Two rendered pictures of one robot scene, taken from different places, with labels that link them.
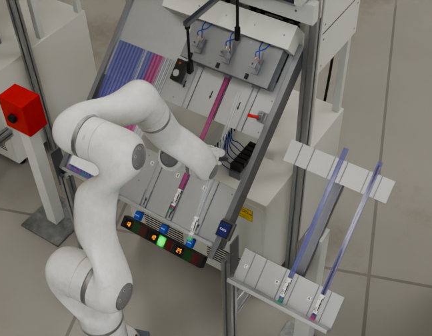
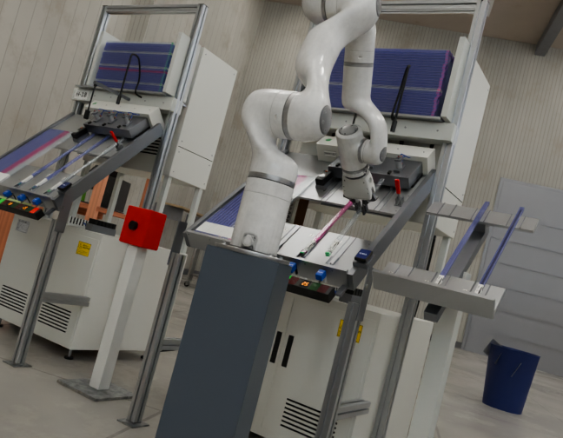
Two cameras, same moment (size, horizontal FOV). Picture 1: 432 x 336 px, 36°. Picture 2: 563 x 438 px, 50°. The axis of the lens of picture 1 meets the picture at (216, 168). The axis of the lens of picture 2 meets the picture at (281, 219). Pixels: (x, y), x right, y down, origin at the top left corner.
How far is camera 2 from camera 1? 185 cm
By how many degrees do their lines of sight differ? 50
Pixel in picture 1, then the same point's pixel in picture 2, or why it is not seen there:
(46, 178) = (122, 316)
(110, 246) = (327, 74)
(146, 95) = not seen: hidden behind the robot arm
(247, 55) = (390, 164)
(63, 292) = (264, 106)
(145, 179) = not seen: hidden behind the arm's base
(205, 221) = (339, 261)
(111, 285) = (323, 93)
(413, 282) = not seen: outside the picture
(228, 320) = (327, 418)
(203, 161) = (383, 126)
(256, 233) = (360, 361)
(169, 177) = (302, 236)
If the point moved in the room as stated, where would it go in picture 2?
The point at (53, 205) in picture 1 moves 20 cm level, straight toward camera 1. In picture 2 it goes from (109, 359) to (116, 372)
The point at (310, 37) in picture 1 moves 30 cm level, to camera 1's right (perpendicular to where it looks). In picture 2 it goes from (443, 160) to (517, 181)
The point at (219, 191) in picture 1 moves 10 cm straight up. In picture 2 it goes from (354, 242) to (362, 214)
